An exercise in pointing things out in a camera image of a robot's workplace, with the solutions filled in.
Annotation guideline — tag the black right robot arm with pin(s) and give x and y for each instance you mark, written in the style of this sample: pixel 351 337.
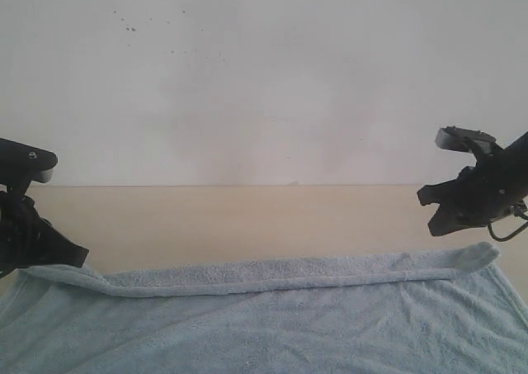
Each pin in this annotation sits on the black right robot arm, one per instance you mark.
pixel 518 210

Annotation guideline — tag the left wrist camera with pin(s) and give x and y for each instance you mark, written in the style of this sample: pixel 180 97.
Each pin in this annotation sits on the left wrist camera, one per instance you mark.
pixel 19 161

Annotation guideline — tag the light blue fleece towel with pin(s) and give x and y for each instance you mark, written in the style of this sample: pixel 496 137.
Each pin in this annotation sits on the light blue fleece towel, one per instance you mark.
pixel 444 311

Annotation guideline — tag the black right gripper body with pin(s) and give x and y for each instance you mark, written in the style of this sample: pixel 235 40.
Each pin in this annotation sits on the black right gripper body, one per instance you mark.
pixel 497 182

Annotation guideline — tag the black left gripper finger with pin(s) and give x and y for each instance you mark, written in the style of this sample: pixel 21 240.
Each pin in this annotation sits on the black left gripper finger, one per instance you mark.
pixel 59 250

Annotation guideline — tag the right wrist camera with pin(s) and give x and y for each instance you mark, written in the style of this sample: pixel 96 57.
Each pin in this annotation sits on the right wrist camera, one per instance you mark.
pixel 463 140

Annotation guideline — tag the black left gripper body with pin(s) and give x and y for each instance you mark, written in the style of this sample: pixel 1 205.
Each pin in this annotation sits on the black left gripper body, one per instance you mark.
pixel 22 232

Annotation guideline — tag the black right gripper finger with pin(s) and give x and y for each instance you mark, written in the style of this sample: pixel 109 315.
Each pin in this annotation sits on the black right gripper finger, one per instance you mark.
pixel 445 193
pixel 448 221

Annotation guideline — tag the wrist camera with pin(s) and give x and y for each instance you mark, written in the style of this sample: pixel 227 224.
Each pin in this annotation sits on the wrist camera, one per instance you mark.
pixel 463 140
pixel 19 161

